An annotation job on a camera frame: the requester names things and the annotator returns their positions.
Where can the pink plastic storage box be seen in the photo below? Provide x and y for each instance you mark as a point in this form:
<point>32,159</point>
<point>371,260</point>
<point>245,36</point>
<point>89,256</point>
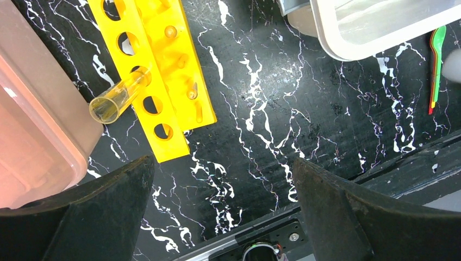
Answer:
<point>47,133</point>

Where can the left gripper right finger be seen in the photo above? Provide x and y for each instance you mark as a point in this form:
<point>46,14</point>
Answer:
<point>346,221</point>

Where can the aluminium frame rail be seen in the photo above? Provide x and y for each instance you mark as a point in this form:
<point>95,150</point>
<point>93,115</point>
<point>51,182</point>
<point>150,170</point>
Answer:
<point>429,176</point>

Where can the yellow test tube rack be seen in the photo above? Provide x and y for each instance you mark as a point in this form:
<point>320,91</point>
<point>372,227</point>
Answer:
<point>155,35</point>

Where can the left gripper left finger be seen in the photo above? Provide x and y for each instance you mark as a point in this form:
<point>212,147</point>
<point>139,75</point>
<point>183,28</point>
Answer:
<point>98,220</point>

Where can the beige plastic bin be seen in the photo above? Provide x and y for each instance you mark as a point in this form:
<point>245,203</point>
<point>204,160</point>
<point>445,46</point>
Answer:
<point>355,30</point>

